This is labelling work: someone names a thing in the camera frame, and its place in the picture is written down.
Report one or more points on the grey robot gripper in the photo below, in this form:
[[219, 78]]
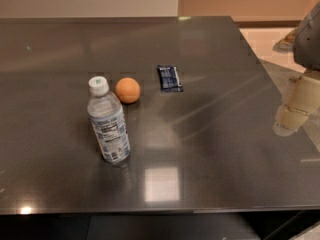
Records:
[[308, 44]]

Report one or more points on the clear plastic water bottle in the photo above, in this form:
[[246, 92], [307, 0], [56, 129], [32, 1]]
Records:
[[108, 121]]

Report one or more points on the dark blue snack packet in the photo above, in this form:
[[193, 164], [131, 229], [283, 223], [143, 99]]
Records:
[[169, 78]]

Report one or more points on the orange fruit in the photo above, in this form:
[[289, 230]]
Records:
[[128, 90]]

